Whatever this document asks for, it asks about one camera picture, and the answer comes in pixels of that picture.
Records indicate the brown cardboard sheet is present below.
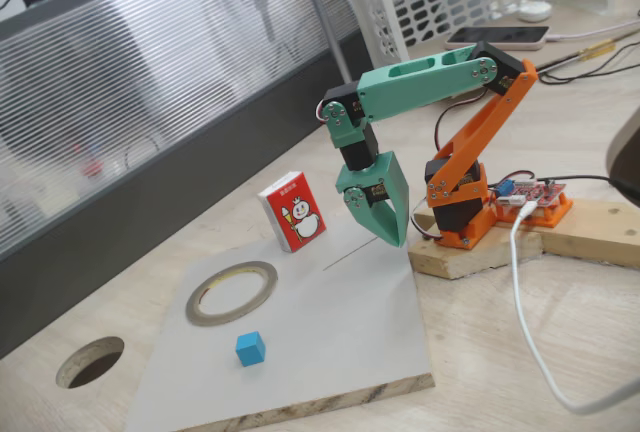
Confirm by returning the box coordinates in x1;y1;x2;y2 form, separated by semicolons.
412;14;640;76

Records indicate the red controller circuit board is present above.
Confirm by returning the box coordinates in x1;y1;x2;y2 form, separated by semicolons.
494;176;569;208

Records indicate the long wooden base plank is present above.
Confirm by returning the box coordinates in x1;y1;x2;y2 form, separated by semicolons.
539;197;640;271

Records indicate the smartphone with pale case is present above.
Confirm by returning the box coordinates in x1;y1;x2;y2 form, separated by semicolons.
444;25;551;52

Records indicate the blue cube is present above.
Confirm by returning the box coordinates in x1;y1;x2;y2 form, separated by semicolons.
234;331;266;368

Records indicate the frosted glass desk partition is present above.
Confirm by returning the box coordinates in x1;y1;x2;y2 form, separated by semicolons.
0;0;381;361

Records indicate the white earbuds case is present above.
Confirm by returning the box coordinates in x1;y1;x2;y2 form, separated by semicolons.
517;0;554;23

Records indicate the metal partition post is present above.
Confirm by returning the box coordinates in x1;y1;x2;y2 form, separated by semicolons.
294;0;359;91

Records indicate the white usb cable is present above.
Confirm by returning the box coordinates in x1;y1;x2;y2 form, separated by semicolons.
508;200;640;416

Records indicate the yellow handled screwdriver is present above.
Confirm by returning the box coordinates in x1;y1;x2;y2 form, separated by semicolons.
534;37;619;76

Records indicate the grey ring of tape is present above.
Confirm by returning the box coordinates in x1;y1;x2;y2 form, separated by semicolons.
185;260;279;327

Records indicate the red snowman print box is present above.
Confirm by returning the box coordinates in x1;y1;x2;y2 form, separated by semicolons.
257;170;327;253

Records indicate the white laminated wooden board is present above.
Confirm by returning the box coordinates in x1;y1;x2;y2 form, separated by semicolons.
122;211;435;432

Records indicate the black power cable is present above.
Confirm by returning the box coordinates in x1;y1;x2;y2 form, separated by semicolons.
537;174;640;198

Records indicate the thick wooden base block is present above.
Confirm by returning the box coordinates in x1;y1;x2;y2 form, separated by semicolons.
407;209;545;281

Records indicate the pale phone charging cable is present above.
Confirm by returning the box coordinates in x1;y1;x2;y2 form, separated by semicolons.
547;19;640;43

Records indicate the orange controller board mount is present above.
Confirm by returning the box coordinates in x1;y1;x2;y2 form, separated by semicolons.
492;191;574;229

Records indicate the thin black looped cable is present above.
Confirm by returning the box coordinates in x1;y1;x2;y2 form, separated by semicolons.
535;26;640;86

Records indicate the grey rounded blurry object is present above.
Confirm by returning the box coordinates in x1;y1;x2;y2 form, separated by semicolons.
604;106;640;193

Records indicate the white perforated plastic basket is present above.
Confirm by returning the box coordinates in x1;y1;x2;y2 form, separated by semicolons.
342;0;615;81

